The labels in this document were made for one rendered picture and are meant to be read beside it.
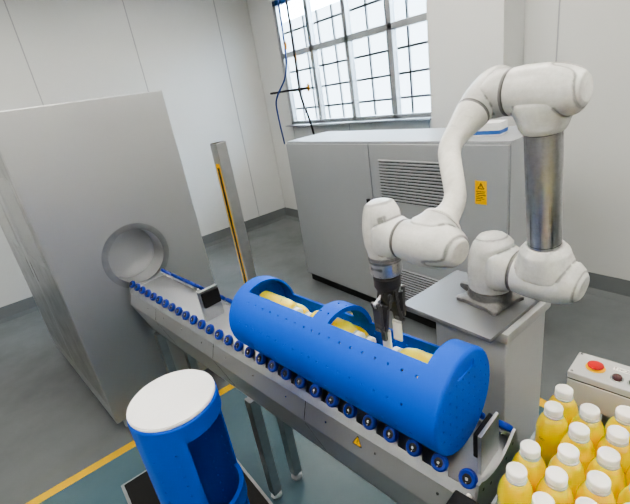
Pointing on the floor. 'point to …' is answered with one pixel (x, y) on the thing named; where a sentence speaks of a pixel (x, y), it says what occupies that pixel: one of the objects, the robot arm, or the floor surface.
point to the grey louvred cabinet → (321, 271)
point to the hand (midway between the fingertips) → (392, 335)
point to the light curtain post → (233, 209)
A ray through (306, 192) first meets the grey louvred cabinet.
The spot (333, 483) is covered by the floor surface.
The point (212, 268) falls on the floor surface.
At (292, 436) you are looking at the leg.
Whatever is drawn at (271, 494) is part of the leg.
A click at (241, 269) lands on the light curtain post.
